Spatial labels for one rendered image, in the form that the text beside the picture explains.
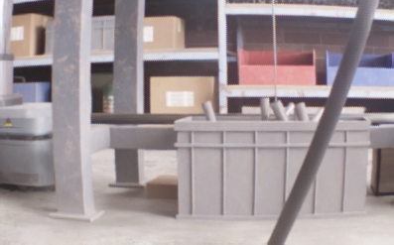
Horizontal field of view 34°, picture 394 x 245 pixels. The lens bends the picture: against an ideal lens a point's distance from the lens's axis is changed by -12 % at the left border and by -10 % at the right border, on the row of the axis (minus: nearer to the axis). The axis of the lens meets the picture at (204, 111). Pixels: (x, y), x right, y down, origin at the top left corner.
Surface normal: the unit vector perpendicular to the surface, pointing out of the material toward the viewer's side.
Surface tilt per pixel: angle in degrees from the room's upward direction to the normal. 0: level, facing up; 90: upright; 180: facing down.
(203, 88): 91
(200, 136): 90
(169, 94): 90
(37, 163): 90
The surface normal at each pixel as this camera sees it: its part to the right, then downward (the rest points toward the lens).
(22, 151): -0.15, 0.05
